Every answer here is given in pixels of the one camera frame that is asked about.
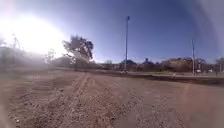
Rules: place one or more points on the grey road strip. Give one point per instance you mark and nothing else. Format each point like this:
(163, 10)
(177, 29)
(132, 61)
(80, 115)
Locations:
(186, 75)

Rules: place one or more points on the brown gravel dirt ground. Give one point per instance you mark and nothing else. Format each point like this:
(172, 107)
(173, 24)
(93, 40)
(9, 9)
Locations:
(110, 103)

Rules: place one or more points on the tall light pole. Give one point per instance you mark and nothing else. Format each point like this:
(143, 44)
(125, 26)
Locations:
(126, 43)

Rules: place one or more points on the large dark tree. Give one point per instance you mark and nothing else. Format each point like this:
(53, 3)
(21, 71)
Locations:
(79, 50)

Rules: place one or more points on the small bare tree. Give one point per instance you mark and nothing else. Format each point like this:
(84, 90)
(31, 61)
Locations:
(50, 56)

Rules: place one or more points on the thin utility pole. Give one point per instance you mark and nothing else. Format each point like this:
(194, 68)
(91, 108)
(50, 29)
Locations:
(193, 56)

